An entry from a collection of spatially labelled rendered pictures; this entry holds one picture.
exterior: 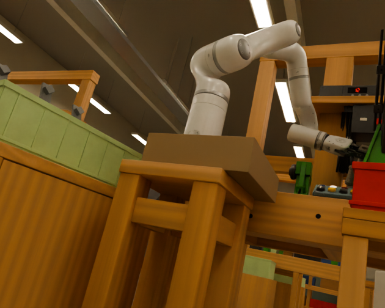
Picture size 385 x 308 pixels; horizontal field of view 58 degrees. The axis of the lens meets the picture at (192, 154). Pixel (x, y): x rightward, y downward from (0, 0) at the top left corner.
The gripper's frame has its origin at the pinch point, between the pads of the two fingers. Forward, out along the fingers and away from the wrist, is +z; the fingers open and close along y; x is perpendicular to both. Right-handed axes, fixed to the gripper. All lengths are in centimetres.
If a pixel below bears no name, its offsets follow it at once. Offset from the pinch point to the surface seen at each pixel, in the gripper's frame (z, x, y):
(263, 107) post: -61, 5, 32
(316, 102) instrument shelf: -30.4, -6.6, 27.6
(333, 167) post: -12.7, 19.9, 17.6
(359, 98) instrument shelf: -11.9, -12.1, 32.5
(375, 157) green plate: 6.3, -4.2, -9.6
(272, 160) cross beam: -45, 30, 21
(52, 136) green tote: -71, -20, -94
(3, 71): -109, -31, -86
